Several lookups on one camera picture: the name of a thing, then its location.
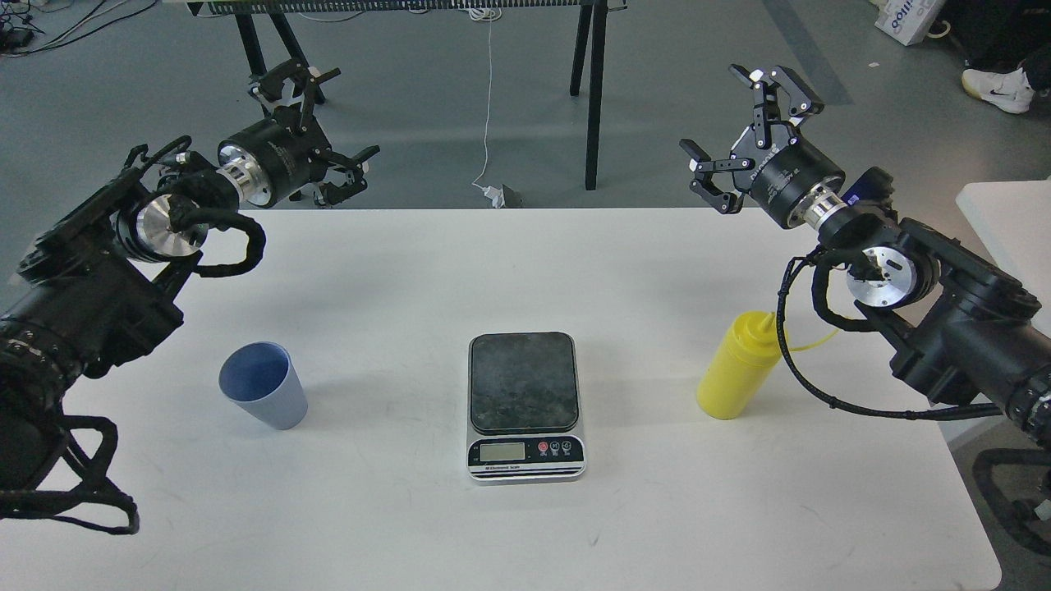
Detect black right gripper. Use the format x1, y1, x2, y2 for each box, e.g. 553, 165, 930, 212
679, 64, 847, 229

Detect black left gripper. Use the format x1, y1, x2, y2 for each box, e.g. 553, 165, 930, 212
218, 59, 382, 208

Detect yellow squeeze bottle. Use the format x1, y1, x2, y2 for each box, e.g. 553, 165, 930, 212
695, 310, 783, 420

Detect blue ribbed plastic cup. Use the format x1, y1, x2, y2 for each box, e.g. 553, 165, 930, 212
218, 341, 308, 430

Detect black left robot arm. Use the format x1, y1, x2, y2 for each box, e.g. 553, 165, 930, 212
1, 59, 379, 535

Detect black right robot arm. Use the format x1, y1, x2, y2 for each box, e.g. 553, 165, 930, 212
680, 64, 1049, 555

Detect digital kitchen scale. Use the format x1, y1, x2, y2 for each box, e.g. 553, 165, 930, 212
465, 332, 588, 485

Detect black trestle table background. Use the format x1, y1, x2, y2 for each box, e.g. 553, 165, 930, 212
185, 0, 628, 191

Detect white cardboard box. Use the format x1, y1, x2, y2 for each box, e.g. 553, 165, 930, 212
872, 0, 948, 46

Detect white power adapter on floor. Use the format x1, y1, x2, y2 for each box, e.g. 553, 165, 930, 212
483, 185, 526, 209

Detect white sneaker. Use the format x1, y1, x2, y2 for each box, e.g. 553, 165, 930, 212
961, 67, 1035, 113

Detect white hanging cable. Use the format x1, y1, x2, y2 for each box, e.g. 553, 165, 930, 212
470, 7, 503, 193

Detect black cables on floor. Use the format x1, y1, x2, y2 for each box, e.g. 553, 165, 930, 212
0, 0, 157, 57

